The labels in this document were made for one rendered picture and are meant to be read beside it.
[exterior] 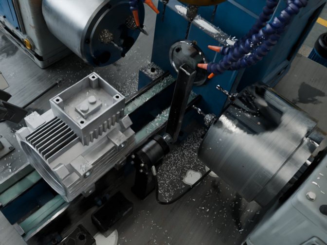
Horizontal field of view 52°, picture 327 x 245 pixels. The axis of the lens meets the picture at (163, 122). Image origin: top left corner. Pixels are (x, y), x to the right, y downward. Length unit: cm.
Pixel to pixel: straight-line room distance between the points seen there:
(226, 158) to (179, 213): 29
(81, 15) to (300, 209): 70
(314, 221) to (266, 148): 16
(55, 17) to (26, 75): 31
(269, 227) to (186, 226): 25
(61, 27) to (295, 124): 66
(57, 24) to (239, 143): 61
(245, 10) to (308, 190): 51
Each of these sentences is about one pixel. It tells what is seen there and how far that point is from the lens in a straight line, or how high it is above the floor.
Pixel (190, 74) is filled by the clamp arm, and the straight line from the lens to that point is 64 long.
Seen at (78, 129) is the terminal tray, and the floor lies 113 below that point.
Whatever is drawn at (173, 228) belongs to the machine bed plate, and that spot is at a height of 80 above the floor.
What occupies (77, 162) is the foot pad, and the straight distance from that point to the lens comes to 72.
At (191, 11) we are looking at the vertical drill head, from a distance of 74.
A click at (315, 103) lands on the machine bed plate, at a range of 137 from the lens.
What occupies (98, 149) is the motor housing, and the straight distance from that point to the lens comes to 74.
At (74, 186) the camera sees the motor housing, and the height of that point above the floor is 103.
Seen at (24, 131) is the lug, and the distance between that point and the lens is 76.
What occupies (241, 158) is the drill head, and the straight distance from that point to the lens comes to 74.
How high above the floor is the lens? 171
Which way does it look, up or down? 54 degrees down
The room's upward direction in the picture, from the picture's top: 12 degrees clockwise
